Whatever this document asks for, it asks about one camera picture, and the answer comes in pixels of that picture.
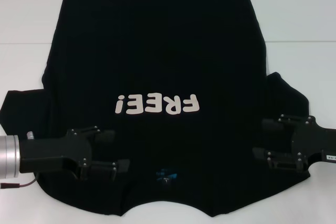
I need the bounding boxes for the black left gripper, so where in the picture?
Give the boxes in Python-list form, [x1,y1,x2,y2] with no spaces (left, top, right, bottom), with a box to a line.
[19,125,131,182]

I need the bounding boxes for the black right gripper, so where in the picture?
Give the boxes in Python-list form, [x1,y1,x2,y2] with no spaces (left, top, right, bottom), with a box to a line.
[251,113,336,175]

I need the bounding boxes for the black shirt with FREE print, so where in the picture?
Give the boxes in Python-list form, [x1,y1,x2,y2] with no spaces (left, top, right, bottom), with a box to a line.
[0,0,317,218]

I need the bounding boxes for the grey cable with silver plug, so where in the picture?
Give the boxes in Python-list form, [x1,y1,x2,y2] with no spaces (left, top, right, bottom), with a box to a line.
[0,174,40,190]

